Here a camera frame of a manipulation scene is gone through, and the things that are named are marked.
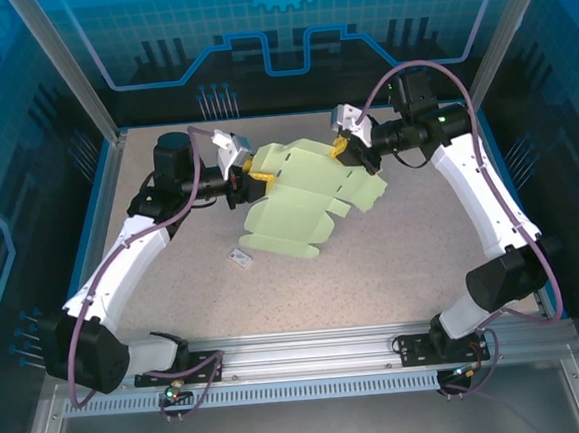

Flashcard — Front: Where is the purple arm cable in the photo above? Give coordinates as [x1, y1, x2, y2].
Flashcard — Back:
[355, 50, 573, 407]
[47, 122, 247, 431]

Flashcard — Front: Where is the small black LED module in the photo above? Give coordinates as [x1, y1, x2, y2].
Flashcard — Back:
[156, 378, 195, 406]
[438, 359, 487, 386]

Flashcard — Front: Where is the small white printed card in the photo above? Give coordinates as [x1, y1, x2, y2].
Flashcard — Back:
[227, 246, 255, 270]

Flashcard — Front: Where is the aluminium frame post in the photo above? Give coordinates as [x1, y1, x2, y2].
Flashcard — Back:
[5, 0, 130, 154]
[454, 0, 566, 117]

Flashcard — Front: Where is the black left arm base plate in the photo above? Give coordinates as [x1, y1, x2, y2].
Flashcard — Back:
[131, 349, 229, 391]

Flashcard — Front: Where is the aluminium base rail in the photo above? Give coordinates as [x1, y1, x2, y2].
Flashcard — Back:
[43, 307, 579, 398]

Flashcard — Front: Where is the blue table edge strip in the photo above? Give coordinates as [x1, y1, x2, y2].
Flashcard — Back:
[475, 102, 570, 325]
[115, 94, 468, 133]
[36, 138, 130, 359]

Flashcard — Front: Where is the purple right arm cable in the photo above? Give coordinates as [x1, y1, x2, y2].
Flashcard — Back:
[355, 50, 573, 407]

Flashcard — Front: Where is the light green paper box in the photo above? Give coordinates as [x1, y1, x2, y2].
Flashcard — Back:
[230, 133, 394, 266]

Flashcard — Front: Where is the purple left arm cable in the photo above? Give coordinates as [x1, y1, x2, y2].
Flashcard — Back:
[47, 122, 247, 431]

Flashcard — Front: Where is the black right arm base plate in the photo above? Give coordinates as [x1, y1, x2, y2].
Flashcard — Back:
[394, 327, 493, 370]

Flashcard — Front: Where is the slotted grey cable duct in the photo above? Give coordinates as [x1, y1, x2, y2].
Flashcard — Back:
[61, 368, 444, 421]

